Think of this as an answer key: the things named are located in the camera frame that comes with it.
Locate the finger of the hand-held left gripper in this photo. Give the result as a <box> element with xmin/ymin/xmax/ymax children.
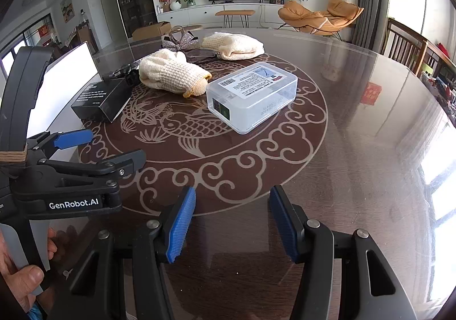
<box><xmin>27</xmin><ymin>129</ymin><xmax>94</xmax><ymax>160</ymax></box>
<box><xmin>37</xmin><ymin>150</ymin><xmax>146</xmax><ymax>178</ymax></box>

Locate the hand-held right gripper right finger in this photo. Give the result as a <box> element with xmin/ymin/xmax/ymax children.
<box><xmin>269</xmin><ymin>185</ymin><xmax>417</xmax><ymax>320</ymax></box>

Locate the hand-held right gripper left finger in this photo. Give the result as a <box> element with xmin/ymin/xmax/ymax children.
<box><xmin>68</xmin><ymin>186</ymin><xmax>197</xmax><ymax>320</ymax></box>

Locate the black soap box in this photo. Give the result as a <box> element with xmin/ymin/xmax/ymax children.
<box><xmin>70</xmin><ymin>78</ymin><xmax>133</xmax><ymax>123</ymax></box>

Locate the cream knit glove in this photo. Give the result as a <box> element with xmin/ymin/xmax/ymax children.
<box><xmin>201</xmin><ymin>32</ymin><xmax>265</xmax><ymax>60</ymax></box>
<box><xmin>138</xmin><ymin>48</ymin><xmax>212</xmax><ymax>98</ymax></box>

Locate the clear plastic box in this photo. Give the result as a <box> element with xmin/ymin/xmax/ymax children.
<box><xmin>206</xmin><ymin>62</ymin><xmax>299</xmax><ymax>135</ymax></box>

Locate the rhinestone bow hair clip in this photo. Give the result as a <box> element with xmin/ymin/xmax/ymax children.
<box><xmin>162</xmin><ymin>25</ymin><xmax>200</xmax><ymax>52</ymax></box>

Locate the person's left hand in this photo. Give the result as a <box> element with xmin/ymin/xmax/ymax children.
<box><xmin>0</xmin><ymin>227</ymin><xmax>58</xmax><ymax>314</ymax></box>

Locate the wooden dining table with chairs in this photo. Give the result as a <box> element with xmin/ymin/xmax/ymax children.
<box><xmin>68</xmin><ymin>19</ymin><xmax>98</xmax><ymax>53</ymax></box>

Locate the brown cardboard box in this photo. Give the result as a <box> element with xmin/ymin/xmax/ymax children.
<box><xmin>132</xmin><ymin>21</ymin><xmax>172</xmax><ymax>40</ymax></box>

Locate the white television cabinet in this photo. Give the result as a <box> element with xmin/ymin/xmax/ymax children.
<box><xmin>157</xmin><ymin>2</ymin><xmax>286</xmax><ymax>27</ymax></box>

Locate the wooden bench with metal legs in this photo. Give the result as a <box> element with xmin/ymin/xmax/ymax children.
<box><xmin>215</xmin><ymin>10</ymin><xmax>256</xmax><ymax>28</ymax></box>

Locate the orange lounge chair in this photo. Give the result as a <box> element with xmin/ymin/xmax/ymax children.
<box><xmin>278</xmin><ymin>0</ymin><xmax>365</xmax><ymax>39</ymax></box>

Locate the wooden chair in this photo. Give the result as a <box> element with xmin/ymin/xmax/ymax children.
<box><xmin>381</xmin><ymin>17</ymin><xmax>440</xmax><ymax>75</ymax></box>

